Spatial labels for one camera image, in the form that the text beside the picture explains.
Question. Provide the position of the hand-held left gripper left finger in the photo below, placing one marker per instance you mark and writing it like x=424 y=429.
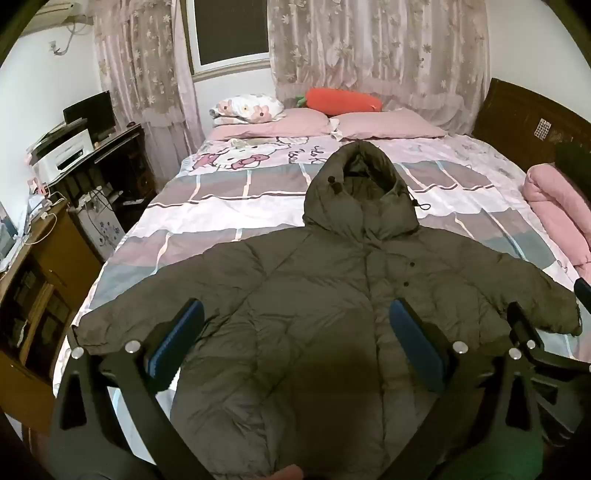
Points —
x=178 y=341

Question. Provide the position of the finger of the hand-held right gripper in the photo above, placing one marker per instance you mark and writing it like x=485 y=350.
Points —
x=583 y=290
x=524 y=323

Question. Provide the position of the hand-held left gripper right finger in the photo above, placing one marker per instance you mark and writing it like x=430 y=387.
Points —
x=415 y=346

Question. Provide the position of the olive green hooded puffer jacket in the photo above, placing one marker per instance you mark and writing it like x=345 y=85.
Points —
x=295 y=286

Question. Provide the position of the person's left hand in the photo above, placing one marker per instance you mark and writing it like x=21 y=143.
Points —
x=284 y=473

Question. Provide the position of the folded pink blanket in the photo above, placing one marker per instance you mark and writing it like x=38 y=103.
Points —
x=561 y=207

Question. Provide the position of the white floral computer tower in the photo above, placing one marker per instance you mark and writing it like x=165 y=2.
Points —
x=99 y=226

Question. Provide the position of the brown wooden cabinet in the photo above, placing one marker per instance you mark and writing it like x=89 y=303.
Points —
x=51 y=277

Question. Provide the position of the white sticker on headboard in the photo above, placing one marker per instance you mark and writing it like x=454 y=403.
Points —
x=543 y=128

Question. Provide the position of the black computer desk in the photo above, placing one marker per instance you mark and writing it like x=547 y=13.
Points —
x=124 y=166

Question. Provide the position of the dark wooden headboard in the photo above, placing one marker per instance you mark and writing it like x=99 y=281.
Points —
x=508 y=115

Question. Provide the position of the white printer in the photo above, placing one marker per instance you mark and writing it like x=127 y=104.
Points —
x=62 y=152

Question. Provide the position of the pink pillow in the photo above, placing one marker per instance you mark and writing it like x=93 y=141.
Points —
x=272 y=122
x=388 y=124

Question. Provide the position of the white floral pillow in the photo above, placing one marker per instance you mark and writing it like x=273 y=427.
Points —
x=247 y=107

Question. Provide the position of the black computer monitor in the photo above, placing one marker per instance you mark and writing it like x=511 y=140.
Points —
x=90 y=113

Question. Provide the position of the orange carrot plush pillow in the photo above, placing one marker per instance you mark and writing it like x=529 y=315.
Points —
x=341 y=100

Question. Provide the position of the floral lace curtain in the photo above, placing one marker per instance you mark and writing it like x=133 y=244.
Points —
x=378 y=50
x=138 y=69

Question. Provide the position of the window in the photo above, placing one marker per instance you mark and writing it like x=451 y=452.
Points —
x=231 y=30

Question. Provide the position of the white air conditioner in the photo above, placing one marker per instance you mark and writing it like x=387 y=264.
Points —
x=51 y=11

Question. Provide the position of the white wall socket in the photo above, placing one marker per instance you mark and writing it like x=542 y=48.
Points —
x=55 y=47

